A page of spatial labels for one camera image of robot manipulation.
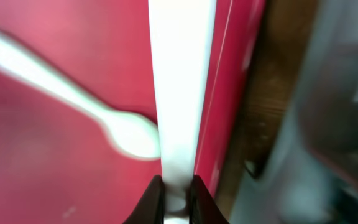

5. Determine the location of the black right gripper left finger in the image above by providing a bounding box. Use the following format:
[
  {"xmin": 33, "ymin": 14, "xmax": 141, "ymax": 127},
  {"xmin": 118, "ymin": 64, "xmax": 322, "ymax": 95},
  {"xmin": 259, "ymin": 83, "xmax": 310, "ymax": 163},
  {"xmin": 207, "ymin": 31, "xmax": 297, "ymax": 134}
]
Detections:
[{"xmin": 124, "ymin": 175, "xmax": 165, "ymax": 224}]

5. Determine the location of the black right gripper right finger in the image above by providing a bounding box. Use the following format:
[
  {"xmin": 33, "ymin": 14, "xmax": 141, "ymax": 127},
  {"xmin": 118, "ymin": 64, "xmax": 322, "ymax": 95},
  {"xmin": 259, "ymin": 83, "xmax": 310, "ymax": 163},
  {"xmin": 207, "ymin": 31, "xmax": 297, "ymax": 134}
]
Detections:
[{"xmin": 189, "ymin": 175, "xmax": 229, "ymax": 224}]

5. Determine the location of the white plastic spoon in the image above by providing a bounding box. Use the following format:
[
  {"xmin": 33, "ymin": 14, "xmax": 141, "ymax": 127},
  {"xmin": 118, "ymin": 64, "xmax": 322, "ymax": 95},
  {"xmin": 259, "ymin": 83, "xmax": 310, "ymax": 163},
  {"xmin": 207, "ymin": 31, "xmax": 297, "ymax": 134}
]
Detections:
[{"xmin": 0, "ymin": 32, "xmax": 160, "ymax": 161}]

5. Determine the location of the white plastic fork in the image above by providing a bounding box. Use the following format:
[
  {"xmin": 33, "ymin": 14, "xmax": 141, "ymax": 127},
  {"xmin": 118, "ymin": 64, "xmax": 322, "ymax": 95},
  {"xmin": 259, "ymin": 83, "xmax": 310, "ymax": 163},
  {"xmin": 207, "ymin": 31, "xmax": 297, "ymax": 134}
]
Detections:
[{"xmin": 149, "ymin": 0, "xmax": 216, "ymax": 223}]

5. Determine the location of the grey dishwasher rack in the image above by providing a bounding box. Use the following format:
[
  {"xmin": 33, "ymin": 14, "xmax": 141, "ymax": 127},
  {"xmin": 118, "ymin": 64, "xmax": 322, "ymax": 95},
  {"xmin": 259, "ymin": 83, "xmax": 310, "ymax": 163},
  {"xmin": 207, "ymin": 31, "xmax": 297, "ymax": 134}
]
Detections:
[{"xmin": 229, "ymin": 1, "xmax": 358, "ymax": 223}]

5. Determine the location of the red plastic tray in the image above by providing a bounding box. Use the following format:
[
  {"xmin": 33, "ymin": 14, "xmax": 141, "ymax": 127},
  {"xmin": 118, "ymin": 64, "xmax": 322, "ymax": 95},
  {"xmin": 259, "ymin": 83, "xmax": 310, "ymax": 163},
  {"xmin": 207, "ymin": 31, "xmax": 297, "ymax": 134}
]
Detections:
[{"xmin": 0, "ymin": 1, "xmax": 265, "ymax": 223}]

